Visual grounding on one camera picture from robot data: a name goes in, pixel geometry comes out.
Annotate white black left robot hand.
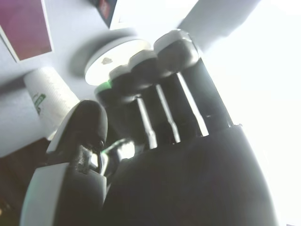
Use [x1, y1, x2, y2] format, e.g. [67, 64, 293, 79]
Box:
[20, 29, 282, 226]

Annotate white paper coffee cup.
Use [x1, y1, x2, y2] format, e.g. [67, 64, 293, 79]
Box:
[23, 67, 82, 141]

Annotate small grey box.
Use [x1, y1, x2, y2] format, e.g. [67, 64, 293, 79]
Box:
[0, 0, 54, 63]

